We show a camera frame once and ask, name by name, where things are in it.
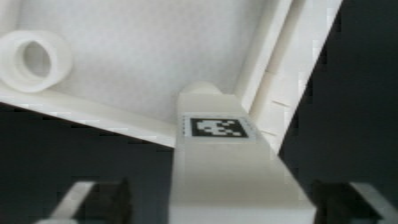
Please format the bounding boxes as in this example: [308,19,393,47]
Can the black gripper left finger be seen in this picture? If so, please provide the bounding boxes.
[34,179,132,224]

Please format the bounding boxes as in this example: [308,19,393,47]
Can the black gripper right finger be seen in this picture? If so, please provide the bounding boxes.
[312,180,398,224]

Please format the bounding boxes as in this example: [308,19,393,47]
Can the white desk top tray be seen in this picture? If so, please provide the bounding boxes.
[0,0,345,146]

